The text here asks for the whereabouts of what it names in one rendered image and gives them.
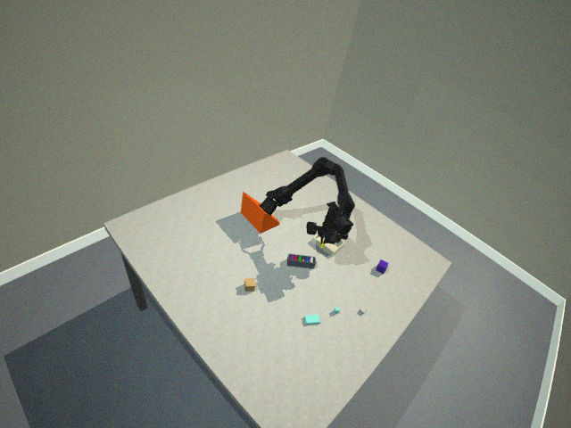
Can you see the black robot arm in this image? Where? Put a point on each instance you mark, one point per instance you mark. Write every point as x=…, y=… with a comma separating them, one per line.
x=320, y=168

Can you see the purple cube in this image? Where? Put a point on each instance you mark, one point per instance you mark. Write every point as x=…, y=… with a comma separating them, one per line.
x=382, y=266

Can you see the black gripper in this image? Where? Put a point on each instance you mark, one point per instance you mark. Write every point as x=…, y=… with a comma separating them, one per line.
x=312, y=229

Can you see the turquoise flat block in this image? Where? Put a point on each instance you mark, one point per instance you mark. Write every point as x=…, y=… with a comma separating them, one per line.
x=311, y=319

